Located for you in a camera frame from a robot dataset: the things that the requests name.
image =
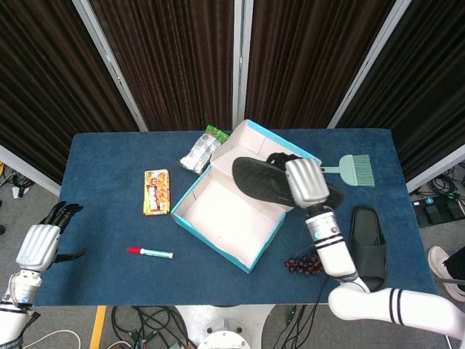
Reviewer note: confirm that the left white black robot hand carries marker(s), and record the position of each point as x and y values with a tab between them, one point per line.
36	247

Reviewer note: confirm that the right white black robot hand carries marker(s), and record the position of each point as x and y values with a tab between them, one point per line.
309	181

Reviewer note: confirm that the black slipper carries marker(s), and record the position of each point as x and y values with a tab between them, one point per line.
258	181
368	251

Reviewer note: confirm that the light blue shoe box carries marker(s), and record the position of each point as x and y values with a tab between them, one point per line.
221	221

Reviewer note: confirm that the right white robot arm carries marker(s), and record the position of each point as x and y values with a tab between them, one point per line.
334	254

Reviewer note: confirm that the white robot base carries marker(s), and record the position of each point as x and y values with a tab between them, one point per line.
221	327

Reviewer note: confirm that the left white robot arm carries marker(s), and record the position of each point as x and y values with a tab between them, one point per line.
16	294

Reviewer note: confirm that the pale green hand brush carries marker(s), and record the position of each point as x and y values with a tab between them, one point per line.
354	171

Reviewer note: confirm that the orange snack packet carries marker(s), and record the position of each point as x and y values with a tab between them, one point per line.
157	192

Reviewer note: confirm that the blue table cloth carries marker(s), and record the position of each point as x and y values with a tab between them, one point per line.
109	283

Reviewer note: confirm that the dark purple grape bunch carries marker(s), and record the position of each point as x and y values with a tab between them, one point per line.
299	265

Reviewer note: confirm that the yellow floor tape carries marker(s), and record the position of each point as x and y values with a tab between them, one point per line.
97	327

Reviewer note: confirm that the green white snack packet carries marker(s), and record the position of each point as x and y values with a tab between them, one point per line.
198	152

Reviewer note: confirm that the red cap marker pen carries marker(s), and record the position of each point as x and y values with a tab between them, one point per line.
152	252

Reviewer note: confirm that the dark brown partition panel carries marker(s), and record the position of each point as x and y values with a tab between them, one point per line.
174	65
428	91
301	62
43	91

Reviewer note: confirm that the white shoe of person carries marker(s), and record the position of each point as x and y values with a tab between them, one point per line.
437	260

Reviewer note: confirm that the black trouser leg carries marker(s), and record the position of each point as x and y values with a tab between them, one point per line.
457	261

